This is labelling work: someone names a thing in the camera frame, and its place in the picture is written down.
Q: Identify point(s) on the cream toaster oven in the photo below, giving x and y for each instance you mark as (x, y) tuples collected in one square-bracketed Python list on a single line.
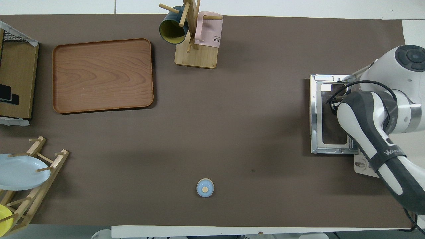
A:
[(369, 171)]

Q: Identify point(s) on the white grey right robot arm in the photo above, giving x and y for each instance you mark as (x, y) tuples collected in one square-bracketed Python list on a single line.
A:
[(365, 116)]

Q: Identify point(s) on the cream oven knob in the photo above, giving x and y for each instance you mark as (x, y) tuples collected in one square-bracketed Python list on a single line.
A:
[(360, 164)]

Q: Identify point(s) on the wooden cabinet box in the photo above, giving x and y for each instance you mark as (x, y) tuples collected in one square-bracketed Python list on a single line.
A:
[(18, 79)]

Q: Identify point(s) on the light blue plate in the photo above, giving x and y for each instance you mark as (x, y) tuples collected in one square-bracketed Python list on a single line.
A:
[(20, 172)]

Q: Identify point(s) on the wooden dish rack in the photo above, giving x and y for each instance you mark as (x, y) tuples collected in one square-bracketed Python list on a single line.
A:
[(49, 166)]

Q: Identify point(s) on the brown wooden serving tray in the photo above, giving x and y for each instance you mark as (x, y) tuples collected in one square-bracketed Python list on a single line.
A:
[(103, 75)]

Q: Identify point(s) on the yellow plate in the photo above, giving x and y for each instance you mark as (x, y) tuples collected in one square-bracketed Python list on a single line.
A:
[(4, 220)]

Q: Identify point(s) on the white round base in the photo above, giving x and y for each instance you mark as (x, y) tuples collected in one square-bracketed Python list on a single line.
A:
[(101, 234)]

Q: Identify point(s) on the dark green mug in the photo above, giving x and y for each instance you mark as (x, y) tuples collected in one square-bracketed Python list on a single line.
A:
[(172, 30)]

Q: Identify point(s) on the wooden mug tree stand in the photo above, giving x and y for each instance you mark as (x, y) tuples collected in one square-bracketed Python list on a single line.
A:
[(196, 58)]

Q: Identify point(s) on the pink mug with print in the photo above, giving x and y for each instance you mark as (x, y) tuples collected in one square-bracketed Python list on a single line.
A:
[(210, 33)]

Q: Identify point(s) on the blue jar with wooden knob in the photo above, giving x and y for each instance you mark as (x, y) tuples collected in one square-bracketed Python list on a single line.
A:
[(205, 188)]

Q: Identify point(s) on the brown table mat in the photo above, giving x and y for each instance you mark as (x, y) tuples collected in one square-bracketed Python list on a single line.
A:
[(232, 139)]

